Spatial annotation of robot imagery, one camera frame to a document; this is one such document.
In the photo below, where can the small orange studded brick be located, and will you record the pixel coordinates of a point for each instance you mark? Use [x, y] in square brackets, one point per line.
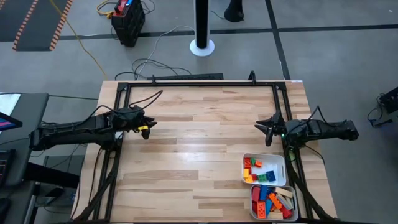
[247, 162]

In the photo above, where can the black power strip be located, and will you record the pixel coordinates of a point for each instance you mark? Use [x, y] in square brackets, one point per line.
[186, 76]

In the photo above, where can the small blue studded brick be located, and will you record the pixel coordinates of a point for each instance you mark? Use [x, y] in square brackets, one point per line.
[270, 176]

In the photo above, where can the small yellow block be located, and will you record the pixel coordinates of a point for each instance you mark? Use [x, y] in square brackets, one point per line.
[249, 179]

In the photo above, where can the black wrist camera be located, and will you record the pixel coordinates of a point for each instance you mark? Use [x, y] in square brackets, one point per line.
[132, 112]
[277, 118]

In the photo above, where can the dark grey desk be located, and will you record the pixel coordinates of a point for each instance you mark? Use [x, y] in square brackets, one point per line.
[25, 109]

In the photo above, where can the black aluminium table frame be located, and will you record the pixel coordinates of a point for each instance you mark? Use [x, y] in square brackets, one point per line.
[199, 83]

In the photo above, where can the black red equipment case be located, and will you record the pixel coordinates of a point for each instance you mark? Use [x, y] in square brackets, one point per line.
[128, 21]

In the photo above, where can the red wooden wedge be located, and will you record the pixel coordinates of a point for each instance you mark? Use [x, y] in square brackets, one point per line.
[254, 177]

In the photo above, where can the silver mounting bracket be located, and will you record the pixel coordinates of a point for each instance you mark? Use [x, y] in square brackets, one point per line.
[119, 135]

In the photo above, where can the person's foot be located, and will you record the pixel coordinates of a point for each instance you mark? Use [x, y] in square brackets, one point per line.
[234, 11]

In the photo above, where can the white plastic bin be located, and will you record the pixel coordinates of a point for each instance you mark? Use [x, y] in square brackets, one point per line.
[278, 166]
[296, 202]

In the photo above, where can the backlit keyboard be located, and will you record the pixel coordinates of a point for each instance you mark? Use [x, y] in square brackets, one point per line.
[5, 168]

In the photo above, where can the tablet with pink screen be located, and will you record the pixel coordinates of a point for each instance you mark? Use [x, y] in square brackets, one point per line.
[9, 123]

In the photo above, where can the small green block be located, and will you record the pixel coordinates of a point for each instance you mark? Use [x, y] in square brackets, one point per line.
[253, 161]

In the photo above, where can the small orange block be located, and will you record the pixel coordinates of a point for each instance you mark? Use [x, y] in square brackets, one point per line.
[258, 163]

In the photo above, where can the yellow tape piece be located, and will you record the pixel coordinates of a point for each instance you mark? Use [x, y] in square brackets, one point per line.
[143, 127]

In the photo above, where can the yellow rectangular block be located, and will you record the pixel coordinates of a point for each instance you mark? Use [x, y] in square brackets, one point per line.
[245, 173]

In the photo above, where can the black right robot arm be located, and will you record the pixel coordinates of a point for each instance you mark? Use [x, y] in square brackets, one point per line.
[335, 129]

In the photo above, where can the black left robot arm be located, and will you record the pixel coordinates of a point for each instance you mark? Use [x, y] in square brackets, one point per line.
[77, 130]

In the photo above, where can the white pole stand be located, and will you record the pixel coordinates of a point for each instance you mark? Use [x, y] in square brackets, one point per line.
[202, 37]

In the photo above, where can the black striped-edge floor mat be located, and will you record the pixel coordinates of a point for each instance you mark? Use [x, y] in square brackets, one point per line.
[34, 21]

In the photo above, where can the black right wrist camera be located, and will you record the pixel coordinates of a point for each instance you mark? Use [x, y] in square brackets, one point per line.
[277, 118]

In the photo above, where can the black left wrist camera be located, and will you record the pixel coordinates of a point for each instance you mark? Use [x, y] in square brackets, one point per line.
[132, 112]

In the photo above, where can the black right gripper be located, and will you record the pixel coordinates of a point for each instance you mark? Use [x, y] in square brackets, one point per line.
[293, 129]

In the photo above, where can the white paper sheet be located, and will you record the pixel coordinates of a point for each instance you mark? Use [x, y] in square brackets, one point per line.
[7, 104]

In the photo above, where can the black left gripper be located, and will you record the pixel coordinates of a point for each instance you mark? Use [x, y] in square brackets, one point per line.
[129, 122]

